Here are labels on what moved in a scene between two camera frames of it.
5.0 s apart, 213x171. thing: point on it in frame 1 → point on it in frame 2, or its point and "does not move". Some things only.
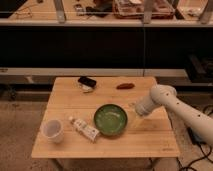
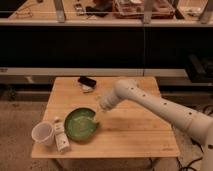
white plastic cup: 52,130 → 43,132
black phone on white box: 87,83 does not move
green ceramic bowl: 110,119 → 80,124
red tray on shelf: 134,9 does not move
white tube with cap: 87,130 → 62,142
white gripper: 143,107 → 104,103
